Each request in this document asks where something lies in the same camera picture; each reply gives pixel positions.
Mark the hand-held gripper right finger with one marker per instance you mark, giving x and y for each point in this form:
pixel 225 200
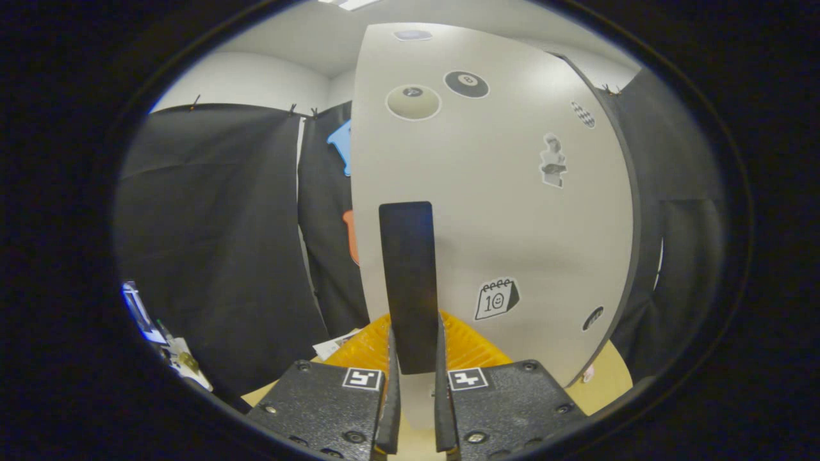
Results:
pixel 512 403

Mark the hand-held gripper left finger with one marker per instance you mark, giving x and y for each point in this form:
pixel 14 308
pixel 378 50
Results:
pixel 320 403

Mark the light grey shoe cabinet door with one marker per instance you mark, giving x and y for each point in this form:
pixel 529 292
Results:
pixel 500 230

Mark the white book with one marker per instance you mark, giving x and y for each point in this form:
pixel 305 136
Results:
pixel 333 346

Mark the green and pink plush toy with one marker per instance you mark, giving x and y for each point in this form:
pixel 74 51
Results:
pixel 588 374

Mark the white cluttered device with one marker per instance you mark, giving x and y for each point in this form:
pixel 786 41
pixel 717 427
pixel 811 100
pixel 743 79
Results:
pixel 186 365

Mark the lit blue screen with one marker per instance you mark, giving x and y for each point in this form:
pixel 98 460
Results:
pixel 138 310

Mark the black backdrop cloth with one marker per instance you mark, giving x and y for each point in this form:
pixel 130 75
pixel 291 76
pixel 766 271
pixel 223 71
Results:
pixel 211 224

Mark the long ceiling light panel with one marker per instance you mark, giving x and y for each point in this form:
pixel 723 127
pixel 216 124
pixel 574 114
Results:
pixel 352 3

